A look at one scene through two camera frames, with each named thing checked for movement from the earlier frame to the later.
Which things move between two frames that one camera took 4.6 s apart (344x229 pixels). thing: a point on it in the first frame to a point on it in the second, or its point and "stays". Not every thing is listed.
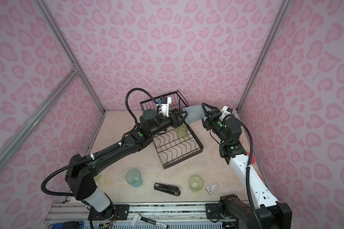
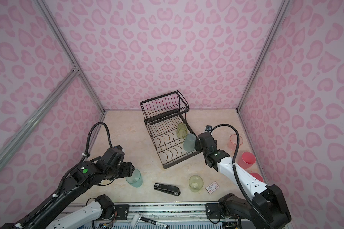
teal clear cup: (194, 113) to (189, 142)
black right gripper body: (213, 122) to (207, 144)
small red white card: (212, 187) stays
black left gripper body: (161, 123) to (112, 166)
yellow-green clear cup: (182, 131) stays
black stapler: (172, 190) stays
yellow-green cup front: (196, 182) stays
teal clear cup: (134, 177) stays
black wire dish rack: (171, 149) stays
